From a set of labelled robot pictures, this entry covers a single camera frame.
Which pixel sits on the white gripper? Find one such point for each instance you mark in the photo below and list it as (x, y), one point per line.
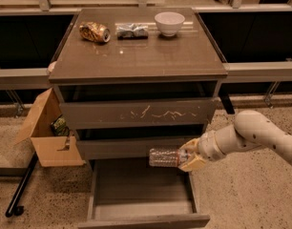
(207, 147)

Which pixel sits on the clear plastic water bottle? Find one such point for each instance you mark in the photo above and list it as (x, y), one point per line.
(166, 157)

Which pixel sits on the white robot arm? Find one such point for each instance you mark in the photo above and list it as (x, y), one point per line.
(250, 130)

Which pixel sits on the grey top drawer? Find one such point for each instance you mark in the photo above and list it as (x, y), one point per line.
(125, 114)

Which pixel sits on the grey middle drawer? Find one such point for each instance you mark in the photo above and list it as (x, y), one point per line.
(126, 147)

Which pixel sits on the grey open bottom drawer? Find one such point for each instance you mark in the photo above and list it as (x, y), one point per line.
(128, 193)

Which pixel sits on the grey drawer cabinet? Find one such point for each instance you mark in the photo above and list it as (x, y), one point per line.
(185, 66)

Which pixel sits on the grey metal railing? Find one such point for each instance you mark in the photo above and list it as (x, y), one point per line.
(37, 78)

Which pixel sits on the white bowl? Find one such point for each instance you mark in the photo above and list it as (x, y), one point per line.
(169, 23)

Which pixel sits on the crumpled silver blue snack bag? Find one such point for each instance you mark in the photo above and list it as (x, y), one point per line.
(132, 30)

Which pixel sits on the green snack bag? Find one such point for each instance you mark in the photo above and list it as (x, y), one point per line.
(59, 127)

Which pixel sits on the open cardboard box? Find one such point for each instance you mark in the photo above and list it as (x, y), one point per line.
(52, 150)

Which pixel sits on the crushed gold soda can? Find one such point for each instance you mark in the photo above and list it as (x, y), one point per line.
(94, 32)

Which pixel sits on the black metal floor bar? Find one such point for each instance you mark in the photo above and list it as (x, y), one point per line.
(14, 208)

